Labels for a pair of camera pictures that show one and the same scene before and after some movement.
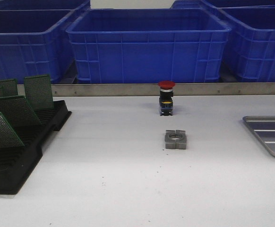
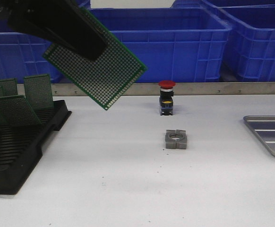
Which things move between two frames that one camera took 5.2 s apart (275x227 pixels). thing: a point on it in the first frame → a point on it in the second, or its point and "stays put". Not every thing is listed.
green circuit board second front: x=16 y=110 stays put
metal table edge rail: x=181 y=89 stays put
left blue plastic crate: x=21 y=43 stays put
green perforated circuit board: x=0 y=133 → x=106 y=79
